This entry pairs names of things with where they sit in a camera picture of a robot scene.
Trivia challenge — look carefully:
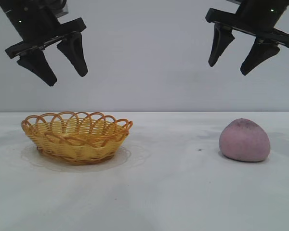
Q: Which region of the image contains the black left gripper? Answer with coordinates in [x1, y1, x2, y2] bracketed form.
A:
[0, 0, 89, 87]

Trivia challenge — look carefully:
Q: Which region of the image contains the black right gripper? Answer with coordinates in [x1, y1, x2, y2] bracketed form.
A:
[205, 0, 289, 77]

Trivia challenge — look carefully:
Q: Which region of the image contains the yellow woven wicker basket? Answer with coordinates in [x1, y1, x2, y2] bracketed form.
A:
[21, 111, 133, 167]

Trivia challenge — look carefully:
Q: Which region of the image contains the pink peach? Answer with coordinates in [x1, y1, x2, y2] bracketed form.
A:
[218, 117, 272, 163]

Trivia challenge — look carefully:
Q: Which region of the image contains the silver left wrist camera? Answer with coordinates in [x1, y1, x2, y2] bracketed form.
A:
[55, 2, 70, 18]

